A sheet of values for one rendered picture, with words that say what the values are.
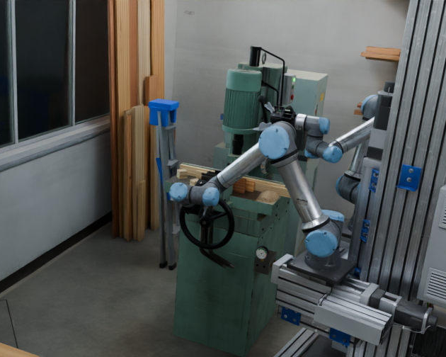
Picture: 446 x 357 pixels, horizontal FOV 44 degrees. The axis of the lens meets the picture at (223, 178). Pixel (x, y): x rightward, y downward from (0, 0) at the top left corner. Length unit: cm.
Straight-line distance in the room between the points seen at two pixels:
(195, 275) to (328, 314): 101
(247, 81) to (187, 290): 118
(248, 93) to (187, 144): 278
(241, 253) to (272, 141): 96
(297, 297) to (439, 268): 59
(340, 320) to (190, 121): 355
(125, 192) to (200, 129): 140
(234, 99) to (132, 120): 151
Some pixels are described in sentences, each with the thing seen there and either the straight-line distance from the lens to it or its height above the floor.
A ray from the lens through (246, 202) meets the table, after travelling 276.
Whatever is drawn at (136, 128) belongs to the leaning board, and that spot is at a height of 88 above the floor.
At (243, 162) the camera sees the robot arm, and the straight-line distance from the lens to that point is 227.
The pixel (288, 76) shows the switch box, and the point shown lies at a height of 147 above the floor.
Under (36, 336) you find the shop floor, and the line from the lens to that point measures 329.
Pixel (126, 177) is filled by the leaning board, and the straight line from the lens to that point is 419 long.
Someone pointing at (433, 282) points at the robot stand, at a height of 85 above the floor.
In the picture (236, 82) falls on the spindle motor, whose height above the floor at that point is 145.
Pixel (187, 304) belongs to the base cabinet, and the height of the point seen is 22.
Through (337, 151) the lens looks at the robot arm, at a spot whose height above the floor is 124.
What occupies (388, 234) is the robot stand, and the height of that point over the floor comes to 97.
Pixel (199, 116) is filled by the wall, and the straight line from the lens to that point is 538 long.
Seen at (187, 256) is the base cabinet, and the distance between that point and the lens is 299.
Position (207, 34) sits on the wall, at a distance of 527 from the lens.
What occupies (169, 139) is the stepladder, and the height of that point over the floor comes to 89.
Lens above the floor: 181
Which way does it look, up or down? 17 degrees down
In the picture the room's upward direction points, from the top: 5 degrees clockwise
